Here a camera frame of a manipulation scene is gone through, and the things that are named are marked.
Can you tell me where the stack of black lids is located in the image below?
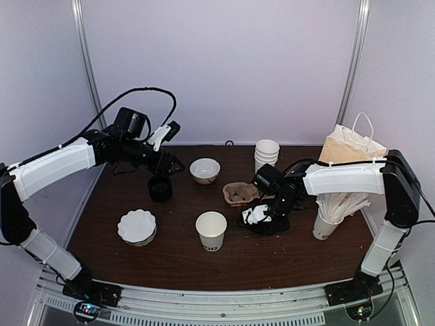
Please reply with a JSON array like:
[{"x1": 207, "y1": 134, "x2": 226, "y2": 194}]
[{"x1": 147, "y1": 176, "x2": 173, "y2": 202}]

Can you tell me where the single white paper cup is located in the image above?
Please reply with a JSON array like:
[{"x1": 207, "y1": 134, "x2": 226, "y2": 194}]
[{"x1": 195, "y1": 211, "x2": 227, "y2": 252}]

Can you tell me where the cardboard cup carrier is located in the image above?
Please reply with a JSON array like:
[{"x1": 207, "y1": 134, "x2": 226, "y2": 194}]
[{"x1": 222, "y1": 182, "x2": 260, "y2": 207}]

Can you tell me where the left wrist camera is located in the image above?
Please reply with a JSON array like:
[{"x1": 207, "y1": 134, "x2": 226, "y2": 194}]
[{"x1": 145, "y1": 121, "x2": 181, "y2": 152}]

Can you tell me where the white round bowl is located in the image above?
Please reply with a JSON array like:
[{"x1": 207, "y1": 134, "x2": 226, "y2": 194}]
[{"x1": 190, "y1": 158, "x2": 220, "y2": 185}]

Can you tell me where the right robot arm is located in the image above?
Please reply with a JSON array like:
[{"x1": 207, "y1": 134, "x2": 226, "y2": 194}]
[{"x1": 242, "y1": 149, "x2": 425, "y2": 300}]

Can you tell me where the stack of white paper cups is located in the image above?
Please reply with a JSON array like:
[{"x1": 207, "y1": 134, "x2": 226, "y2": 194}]
[{"x1": 254, "y1": 139, "x2": 280, "y2": 173}]

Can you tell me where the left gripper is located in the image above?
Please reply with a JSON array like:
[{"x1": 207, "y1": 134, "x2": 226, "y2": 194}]
[{"x1": 120, "y1": 139, "x2": 186, "y2": 179}]

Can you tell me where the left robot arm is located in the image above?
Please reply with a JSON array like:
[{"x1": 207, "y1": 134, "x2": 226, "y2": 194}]
[{"x1": 1, "y1": 107, "x2": 185, "y2": 302}]

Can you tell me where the brown paper bag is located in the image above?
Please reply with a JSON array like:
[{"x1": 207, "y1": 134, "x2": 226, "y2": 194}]
[{"x1": 319, "y1": 124, "x2": 387, "y2": 164}]

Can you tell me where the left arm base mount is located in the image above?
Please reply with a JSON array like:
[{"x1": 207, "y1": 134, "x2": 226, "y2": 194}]
[{"x1": 58, "y1": 271, "x2": 122, "y2": 325}]

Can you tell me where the paper cup holding straws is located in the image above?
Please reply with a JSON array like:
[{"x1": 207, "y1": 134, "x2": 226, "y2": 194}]
[{"x1": 313, "y1": 208, "x2": 344, "y2": 240}]

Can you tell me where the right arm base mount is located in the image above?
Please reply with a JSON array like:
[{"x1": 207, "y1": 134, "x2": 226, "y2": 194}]
[{"x1": 324, "y1": 271, "x2": 383, "y2": 322}]

